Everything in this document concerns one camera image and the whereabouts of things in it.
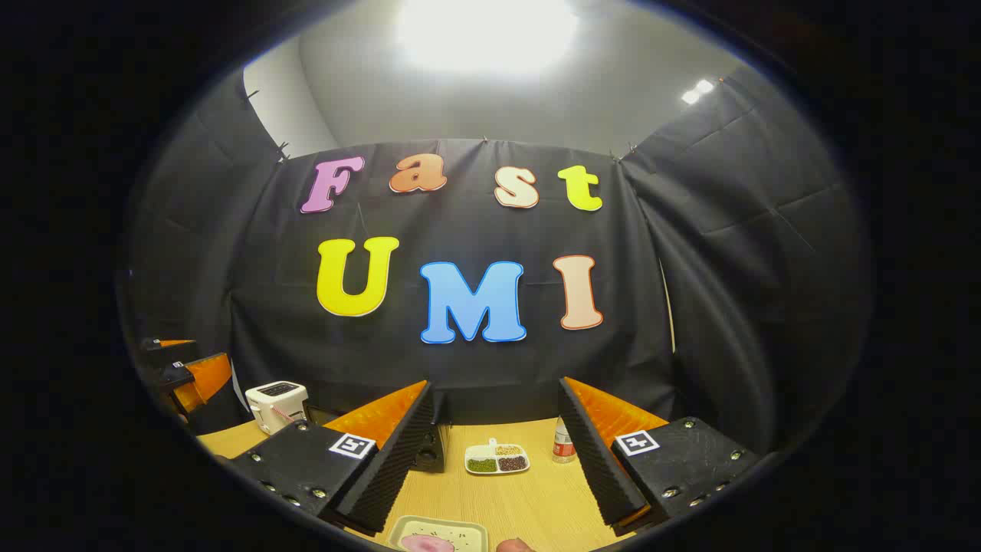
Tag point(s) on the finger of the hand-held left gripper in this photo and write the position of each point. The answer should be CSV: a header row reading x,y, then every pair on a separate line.
x,y
203,379
165,349

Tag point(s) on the pile of dark red beans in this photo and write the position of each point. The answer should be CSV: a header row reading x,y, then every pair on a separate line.
x,y
513,463

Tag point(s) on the pink meat slice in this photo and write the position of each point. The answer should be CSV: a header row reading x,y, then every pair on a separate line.
x,y
425,544

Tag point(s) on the white divided dish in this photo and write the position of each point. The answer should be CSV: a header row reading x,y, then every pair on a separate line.
x,y
497,458

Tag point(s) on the white toaster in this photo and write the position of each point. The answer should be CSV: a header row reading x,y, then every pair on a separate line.
x,y
276,402

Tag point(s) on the beige speckled plate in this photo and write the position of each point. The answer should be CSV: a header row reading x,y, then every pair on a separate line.
x,y
429,529

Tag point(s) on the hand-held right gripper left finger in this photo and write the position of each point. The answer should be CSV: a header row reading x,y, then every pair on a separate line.
x,y
398,460

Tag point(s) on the black electric oven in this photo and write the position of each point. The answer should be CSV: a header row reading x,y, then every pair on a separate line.
x,y
433,452

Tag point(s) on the pile of yellow soybeans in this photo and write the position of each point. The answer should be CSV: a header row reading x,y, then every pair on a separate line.
x,y
508,450

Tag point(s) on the clear plastic water bottle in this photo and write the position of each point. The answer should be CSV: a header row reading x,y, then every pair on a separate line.
x,y
563,445

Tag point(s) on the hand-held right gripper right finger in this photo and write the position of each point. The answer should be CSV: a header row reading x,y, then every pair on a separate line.
x,y
602,468

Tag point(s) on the pile of green mung beans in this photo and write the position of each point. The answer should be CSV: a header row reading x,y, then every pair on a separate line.
x,y
483,464

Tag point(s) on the small ceiling light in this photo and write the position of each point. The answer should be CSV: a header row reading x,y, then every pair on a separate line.
x,y
697,91

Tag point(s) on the large ceiling light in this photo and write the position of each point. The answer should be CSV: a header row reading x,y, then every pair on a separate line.
x,y
487,34

